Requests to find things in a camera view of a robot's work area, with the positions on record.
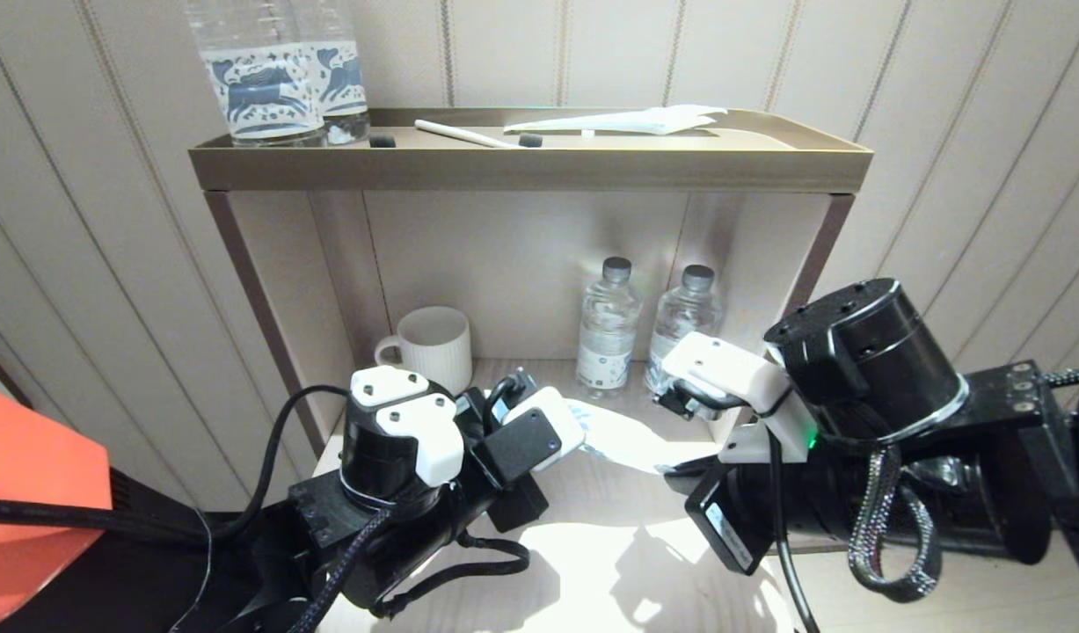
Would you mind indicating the white ribbed ceramic mug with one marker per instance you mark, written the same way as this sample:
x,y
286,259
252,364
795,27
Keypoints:
x,y
433,347

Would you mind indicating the large blue-label water bottle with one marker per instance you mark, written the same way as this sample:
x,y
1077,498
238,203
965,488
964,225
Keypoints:
x,y
346,79
258,88

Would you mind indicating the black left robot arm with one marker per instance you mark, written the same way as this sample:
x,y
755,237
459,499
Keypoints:
x,y
390,466

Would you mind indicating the white bag with horse print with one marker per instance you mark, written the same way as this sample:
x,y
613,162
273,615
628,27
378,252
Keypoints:
x,y
627,440

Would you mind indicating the beige open shelf unit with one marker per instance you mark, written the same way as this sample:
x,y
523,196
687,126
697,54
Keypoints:
x,y
521,167

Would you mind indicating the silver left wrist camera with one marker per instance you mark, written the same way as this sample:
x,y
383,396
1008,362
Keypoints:
x,y
530,440

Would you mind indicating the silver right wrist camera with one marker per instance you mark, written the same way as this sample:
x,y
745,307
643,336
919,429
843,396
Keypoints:
x,y
732,369

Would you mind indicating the white packet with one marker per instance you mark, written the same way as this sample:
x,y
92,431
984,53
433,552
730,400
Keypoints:
x,y
627,120

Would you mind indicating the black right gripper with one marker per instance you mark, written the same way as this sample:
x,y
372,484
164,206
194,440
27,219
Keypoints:
x,y
737,519

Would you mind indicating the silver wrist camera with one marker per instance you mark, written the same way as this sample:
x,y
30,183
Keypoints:
x,y
530,440
732,369

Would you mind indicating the small clear water bottle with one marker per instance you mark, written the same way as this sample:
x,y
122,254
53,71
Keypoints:
x,y
608,334
690,308

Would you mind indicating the white stick toothbrush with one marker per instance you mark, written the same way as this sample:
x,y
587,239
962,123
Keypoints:
x,y
460,133

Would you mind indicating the small black cap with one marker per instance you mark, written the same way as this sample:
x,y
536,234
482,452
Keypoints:
x,y
382,140
530,140

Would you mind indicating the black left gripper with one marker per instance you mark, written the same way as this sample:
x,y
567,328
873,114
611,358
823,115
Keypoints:
x,y
517,510

